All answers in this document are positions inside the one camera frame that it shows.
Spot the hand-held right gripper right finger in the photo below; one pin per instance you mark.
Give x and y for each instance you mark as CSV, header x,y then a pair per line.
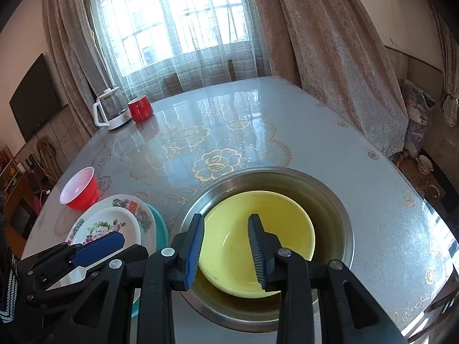
x,y
256,254

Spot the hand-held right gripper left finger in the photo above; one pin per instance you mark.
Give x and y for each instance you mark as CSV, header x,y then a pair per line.
x,y
193,254

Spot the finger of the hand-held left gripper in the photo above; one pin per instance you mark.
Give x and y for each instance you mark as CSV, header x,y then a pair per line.
x,y
100,245
136,252

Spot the small white floral plate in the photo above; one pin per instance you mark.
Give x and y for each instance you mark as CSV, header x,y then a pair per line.
x,y
107,222

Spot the yellow plastic bowl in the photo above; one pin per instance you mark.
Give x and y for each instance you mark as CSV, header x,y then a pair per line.
x,y
233,222

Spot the large white red-print plate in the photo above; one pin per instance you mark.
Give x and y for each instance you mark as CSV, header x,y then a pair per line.
x,y
138,206

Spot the stainless steel basin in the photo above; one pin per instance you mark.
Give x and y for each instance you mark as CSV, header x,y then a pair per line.
x,y
324,208

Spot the teal plate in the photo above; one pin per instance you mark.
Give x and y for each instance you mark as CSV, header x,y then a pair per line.
x,y
161,229

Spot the red plastic bowl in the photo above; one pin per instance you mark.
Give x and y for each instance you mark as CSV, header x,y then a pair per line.
x,y
86,197

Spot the wooden shelf cabinet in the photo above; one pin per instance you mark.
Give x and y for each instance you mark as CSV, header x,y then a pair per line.
x,y
16,193

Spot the rattan chair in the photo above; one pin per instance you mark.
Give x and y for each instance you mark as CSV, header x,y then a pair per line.
x,y
48,159

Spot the floral plastic table cover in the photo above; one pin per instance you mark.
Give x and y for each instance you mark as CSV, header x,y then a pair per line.
x,y
251,122

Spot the white glass electric kettle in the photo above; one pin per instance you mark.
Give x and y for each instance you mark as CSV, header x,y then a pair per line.
x,y
114,111

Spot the red mug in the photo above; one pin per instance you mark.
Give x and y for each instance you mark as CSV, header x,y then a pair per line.
x,y
140,111

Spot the wooden chair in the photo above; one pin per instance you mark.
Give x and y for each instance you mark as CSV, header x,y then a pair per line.
x,y
171,83
231,70

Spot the white sheer curtain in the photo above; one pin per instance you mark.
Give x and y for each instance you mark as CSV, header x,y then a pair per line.
x,y
161,71

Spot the printed bag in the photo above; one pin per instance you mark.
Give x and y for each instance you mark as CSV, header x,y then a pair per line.
x,y
417,111

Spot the window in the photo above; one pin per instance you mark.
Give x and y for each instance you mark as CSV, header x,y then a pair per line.
x,y
172,14

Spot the tied beige curtain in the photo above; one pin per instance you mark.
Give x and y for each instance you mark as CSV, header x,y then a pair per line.
x,y
448,79

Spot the black wall television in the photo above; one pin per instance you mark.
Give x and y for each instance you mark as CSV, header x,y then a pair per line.
x,y
36,100

